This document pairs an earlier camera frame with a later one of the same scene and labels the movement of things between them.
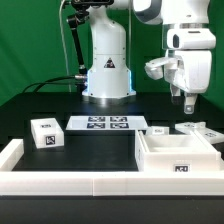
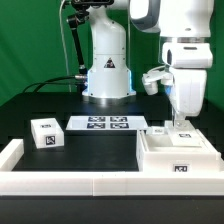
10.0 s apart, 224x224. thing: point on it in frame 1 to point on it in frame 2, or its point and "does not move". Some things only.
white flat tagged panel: [107, 123] does not move
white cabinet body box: [184, 152] does not move
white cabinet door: [212, 135] to [186, 136]
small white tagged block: [158, 130] does not move
